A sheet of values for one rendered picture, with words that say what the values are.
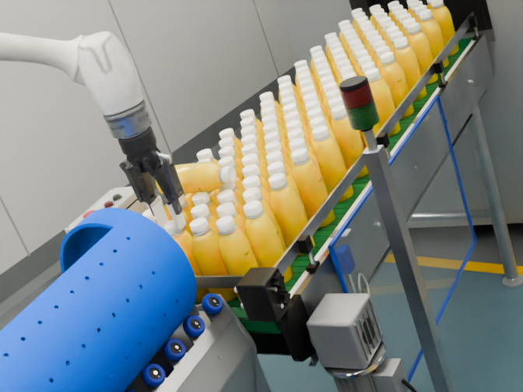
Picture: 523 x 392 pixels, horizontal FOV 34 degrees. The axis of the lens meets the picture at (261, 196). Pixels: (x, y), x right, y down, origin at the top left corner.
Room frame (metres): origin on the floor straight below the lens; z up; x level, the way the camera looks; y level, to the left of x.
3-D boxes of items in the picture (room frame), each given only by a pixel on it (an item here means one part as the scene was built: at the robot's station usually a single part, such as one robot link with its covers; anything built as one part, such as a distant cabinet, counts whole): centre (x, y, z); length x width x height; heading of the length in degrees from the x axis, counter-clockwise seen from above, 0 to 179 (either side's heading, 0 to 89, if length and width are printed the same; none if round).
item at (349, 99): (1.70, -0.26, 1.23); 0.06 x 0.06 x 0.04
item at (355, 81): (1.70, -0.26, 1.18); 0.06 x 0.06 x 0.16
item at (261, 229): (1.66, 0.03, 0.99); 0.07 x 0.07 x 0.19
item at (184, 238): (1.72, 0.20, 0.99); 0.07 x 0.07 x 0.19
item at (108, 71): (1.73, 0.20, 1.45); 0.13 x 0.11 x 0.16; 5
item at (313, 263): (1.66, -0.05, 0.94); 0.03 x 0.02 x 0.08; 144
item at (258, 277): (1.52, 0.07, 0.95); 0.10 x 0.07 x 0.10; 54
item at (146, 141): (1.72, 0.20, 1.27); 0.08 x 0.07 x 0.09; 54
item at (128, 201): (1.94, 0.37, 1.05); 0.20 x 0.10 x 0.10; 144
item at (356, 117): (1.70, -0.26, 1.18); 0.06 x 0.06 x 0.05
